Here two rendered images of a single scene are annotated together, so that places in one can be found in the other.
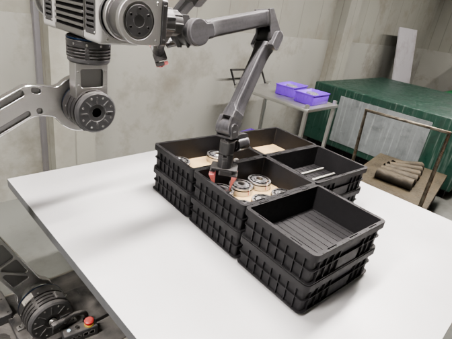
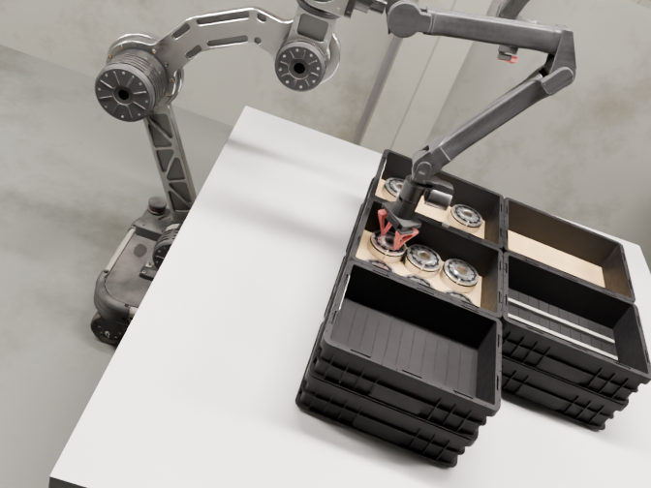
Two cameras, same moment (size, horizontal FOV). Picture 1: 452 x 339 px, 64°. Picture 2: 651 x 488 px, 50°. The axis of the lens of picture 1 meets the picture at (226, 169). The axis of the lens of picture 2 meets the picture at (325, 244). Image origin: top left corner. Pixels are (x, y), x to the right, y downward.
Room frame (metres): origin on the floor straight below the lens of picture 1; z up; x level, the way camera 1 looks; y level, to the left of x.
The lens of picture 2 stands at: (0.01, -0.93, 1.93)
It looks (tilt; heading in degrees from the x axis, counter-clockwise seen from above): 37 degrees down; 42
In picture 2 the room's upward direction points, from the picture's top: 22 degrees clockwise
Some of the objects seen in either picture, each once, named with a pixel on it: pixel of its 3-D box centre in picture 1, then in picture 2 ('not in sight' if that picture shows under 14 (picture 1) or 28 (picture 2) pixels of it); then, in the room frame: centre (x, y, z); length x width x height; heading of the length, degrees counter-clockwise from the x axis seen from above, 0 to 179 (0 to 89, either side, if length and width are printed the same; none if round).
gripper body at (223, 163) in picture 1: (224, 161); (404, 207); (1.27, 0.01, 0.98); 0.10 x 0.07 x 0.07; 88
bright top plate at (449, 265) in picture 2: (259, 179); (461, 271); (1.41, -0.15, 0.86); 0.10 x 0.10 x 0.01
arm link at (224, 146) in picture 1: (228, 146); (415, 190); (1.27, 0.01, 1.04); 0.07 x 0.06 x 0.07; 138
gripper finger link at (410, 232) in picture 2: (227, 179); (398, 232); (1.27, -0.01, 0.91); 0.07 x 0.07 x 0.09; 88
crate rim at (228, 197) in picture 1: (255, 179); (429, 257); (1.28, -0.12, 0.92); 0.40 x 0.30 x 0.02; 133
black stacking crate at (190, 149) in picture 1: (208, 162); (432, 212); (1.50, 0.08, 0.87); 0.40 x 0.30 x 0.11; 133
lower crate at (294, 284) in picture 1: (305, 254); (391, 377); (1.06, -0.33, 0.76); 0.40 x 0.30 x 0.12; 133
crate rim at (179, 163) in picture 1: (209, 151); (439, 198); (1.50, 0.08, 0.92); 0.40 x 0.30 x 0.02; 133
